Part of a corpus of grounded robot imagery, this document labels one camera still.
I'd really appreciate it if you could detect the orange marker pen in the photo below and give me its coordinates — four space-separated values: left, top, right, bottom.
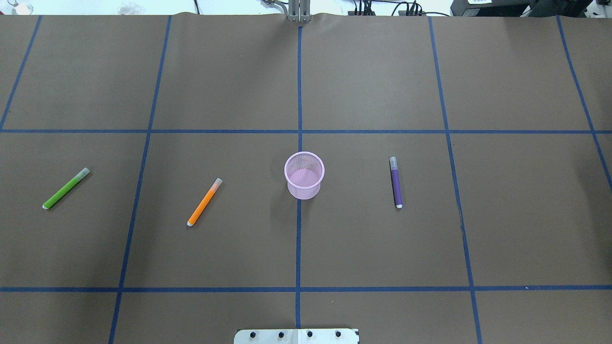
186 178 223 227

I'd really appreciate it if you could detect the purple marker pen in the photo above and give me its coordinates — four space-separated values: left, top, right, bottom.
389 156 404 209

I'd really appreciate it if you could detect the green marker pen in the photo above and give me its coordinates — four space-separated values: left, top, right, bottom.
42 168 90 210

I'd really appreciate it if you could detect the pink mesh pen holder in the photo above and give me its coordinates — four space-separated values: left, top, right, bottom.
283 151 325 200

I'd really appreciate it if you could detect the aluminium frame post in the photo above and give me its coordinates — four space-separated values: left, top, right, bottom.
287 0 312 22

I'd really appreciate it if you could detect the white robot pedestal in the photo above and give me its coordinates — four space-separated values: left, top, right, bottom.
233 328 360 344

